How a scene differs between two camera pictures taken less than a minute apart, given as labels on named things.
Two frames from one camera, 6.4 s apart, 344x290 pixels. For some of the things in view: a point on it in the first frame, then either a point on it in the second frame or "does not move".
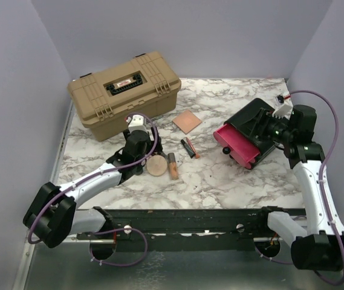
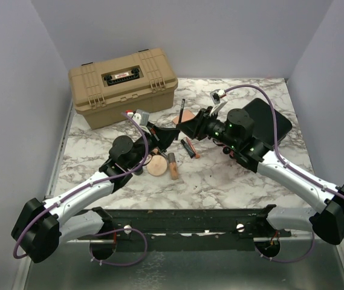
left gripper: (158, 148) to (165, 135)
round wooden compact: (156, 165) does not move
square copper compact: (187, 121) does not move
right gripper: (263, 119) to (196, 127)
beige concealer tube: (173, 166) does not move
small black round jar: (139, 170) does not move
